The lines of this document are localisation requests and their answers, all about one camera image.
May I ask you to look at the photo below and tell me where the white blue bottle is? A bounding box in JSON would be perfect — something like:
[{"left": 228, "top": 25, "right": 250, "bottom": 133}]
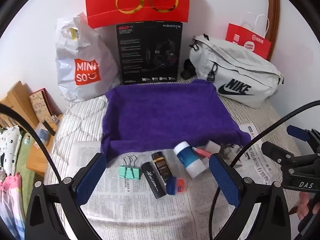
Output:
[{"left": 173, "top": 141, "right": 207, "bottom": 179}]

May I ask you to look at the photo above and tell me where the red pink tube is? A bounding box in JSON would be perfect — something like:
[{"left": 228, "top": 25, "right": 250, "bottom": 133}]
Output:
[{"left": 195, "top": 147, "right": 213, "bottom": 159}]

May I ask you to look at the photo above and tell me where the person's right hand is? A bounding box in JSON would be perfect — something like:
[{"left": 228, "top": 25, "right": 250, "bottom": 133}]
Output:
[{"left": 289, "top": 191, "right": 320, "bottom": 228}]

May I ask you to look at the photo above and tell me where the red gift bag gold print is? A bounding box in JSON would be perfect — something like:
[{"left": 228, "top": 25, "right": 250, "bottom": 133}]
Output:
[{"left": 84, "top": 0, "right": 191, "bottom": 29}]

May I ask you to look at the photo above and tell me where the white plastic shopping bag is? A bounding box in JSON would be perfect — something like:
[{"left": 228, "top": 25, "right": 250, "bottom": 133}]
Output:
[{"left": 55, "top": 12, "right": 120, "bottom": 103}]

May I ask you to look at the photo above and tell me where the newspaper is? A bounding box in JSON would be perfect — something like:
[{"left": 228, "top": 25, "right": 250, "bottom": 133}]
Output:
[{"left": 54, "top": 123, "right": 275, "bottom": 240}]

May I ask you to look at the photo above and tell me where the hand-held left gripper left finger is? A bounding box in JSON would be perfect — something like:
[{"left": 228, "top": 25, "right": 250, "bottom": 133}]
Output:
[{"left": 25, "top": 152, "right": 108, "bottom": 240}]

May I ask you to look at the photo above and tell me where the blue orange pencil sharpener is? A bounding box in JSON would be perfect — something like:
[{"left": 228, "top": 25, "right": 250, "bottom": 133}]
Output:
[{"left": 165, "top": 177, "right": 187, "bottom": 196}]

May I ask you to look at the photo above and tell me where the purple towel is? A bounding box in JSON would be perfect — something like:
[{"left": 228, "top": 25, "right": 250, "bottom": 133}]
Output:
[{"left": 101, "top": 79, "right": 252, "bottom": 162}]

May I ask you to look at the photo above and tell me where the small red paper bag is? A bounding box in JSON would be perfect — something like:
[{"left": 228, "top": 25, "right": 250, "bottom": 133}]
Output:
[{"left": 225, "top": 12, "right": 272, "bottom": 61}]

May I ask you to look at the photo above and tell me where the wooden door frame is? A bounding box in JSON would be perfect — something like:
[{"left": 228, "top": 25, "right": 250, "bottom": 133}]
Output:
[{"left": 266, "top": 0, "right": 281, "bottom": 43}]

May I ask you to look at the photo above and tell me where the wooden nightstand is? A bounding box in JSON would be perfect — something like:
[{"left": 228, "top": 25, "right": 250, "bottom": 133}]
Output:
[{"left": 25, "top": 114, "right": 64, "bottom": 178}]

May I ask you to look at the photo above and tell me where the green binder clip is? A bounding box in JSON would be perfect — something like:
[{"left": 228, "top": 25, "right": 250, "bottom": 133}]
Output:
[{"left": 119, "top": 155, "right": 141, "bottom": 180}]

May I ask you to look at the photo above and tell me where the black cable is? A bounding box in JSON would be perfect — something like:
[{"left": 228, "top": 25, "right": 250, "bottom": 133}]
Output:
[
  {"left": 0, "top": 104, "right": 63, "bottom": 184},
  {"left": 209, "top": 104, "right": 320, "bottom": 240}
]

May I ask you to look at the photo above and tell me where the white charger plug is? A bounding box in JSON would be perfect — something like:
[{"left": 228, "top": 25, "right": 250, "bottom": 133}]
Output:
[
  {"left": 229, "top": 146, "right": 243, "bottom": 167},
  {"left": 205, "top": 141, "right": 221, "bottom": 153}
]

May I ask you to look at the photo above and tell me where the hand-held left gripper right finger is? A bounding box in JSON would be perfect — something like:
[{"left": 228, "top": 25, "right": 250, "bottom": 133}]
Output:
[{"left": 209, "top": 152, "right": 292, "bottom": 240}]

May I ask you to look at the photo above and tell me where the grey sling bag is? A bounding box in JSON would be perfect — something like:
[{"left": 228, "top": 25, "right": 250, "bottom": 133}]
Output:
[{"left": 189, "top": 34, "right": 285, "bottom": 109}]

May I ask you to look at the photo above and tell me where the black strap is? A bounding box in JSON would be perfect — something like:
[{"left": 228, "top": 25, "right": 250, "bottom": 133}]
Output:
[{"left": 42, "top": 120, "right": 56, "bottom": 136}]

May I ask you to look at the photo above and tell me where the small blue packet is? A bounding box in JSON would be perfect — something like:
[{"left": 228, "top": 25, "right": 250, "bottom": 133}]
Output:
[{"left": 35, "top": 124, "right": 49, "bottom": 145}]

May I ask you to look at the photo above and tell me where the patterned red box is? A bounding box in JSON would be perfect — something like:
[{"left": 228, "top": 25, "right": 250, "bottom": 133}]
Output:
[{"left": 28, "top": 88, "right": 63, "bottom": 125}]

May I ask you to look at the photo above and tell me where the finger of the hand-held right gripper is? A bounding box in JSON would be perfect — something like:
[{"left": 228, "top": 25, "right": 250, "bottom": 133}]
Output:
[
  {"left": 287, "top": 124, "right": 312, "bottom": 142},
  {"left": 261, "top": 141, "right": 297, "bottom": 166}
]

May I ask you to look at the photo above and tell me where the white dotted cloth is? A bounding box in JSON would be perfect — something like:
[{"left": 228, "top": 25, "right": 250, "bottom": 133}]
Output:
[{"left": 0, "top": 126, "right": 24, "bottom": 175}]

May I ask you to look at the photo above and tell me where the black headset box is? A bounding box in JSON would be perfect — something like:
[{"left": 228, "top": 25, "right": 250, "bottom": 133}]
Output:
[{"left": 115, "top": 21, "right": 184, "bottom": 85}]

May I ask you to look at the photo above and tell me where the green cloth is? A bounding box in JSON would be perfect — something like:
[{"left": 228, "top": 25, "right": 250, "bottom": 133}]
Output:
[{"left": 15, "top": 130, "right": 48, "bottom": 230}]

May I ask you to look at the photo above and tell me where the pink cloth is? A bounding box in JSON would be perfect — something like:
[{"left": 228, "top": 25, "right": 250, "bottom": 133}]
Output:
[{"left": 0, "top": 172, "right": 25, "bottom": 240}]

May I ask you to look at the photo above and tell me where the black lighter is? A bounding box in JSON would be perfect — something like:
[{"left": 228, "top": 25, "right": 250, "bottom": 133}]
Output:
[{"left": 141, "top": 161, "right": 167, "bottom": 199}]

